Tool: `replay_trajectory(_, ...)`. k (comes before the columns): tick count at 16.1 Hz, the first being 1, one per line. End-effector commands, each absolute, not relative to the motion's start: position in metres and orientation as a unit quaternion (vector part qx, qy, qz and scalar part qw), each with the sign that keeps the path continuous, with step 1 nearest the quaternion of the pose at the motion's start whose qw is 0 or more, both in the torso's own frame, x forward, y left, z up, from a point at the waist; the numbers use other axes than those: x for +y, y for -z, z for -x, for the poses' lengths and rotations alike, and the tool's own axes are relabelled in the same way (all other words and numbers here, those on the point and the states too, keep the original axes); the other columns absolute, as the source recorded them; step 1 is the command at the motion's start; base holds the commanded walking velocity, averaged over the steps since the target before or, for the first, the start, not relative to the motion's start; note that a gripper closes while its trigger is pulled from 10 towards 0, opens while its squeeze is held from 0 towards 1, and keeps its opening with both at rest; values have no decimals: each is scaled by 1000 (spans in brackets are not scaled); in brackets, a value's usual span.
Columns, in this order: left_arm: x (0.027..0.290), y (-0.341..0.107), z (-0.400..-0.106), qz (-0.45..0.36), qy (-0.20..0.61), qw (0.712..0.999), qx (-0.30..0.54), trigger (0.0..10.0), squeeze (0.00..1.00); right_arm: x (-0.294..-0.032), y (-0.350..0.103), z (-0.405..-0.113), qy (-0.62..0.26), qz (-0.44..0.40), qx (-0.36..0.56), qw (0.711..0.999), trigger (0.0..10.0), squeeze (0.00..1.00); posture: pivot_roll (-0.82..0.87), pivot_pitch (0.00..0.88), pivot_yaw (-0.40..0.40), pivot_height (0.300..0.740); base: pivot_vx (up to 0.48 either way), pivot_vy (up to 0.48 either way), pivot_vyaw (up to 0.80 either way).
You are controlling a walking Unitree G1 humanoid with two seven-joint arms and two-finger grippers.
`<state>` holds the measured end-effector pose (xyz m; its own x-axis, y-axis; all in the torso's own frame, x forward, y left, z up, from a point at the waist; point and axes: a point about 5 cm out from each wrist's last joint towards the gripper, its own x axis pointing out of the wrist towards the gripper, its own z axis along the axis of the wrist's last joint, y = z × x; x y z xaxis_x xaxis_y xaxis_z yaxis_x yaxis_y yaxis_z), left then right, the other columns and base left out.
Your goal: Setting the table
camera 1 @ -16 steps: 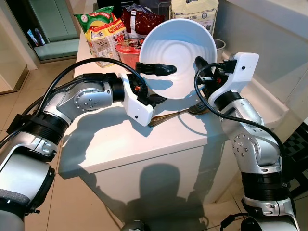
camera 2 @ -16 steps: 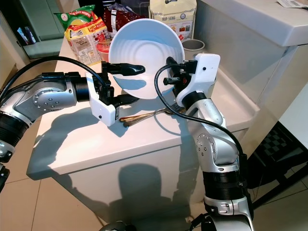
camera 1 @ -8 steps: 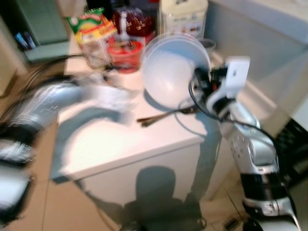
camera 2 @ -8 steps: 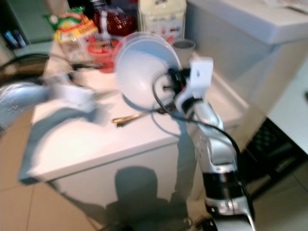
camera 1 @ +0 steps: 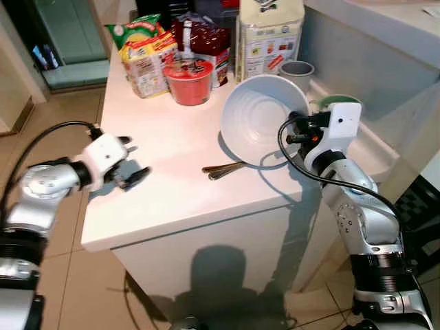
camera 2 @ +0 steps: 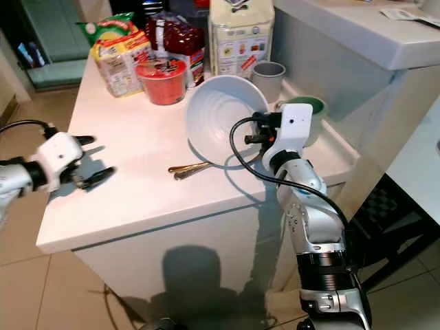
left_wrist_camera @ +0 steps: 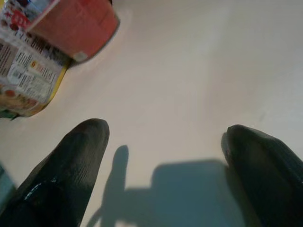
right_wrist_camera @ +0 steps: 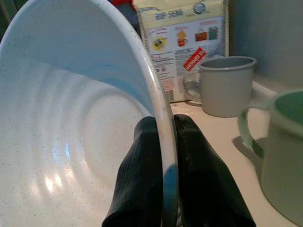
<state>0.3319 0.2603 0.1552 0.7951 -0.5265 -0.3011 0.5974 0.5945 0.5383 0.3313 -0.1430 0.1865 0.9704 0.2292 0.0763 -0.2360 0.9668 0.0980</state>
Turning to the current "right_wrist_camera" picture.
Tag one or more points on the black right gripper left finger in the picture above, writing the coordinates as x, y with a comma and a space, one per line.
137, 177

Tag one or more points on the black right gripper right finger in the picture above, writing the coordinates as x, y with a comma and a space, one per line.
203, 184

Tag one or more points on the white speckled bowl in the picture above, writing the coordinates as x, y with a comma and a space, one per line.
59, 118

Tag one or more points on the green enamel mug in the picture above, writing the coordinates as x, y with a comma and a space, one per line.
284, 153

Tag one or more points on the grey enamel mug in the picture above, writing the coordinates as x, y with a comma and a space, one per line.
225, 89

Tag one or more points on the printed yellow white package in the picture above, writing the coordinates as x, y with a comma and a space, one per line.
184, 47

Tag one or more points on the red container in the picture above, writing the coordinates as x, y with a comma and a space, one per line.
120, 2

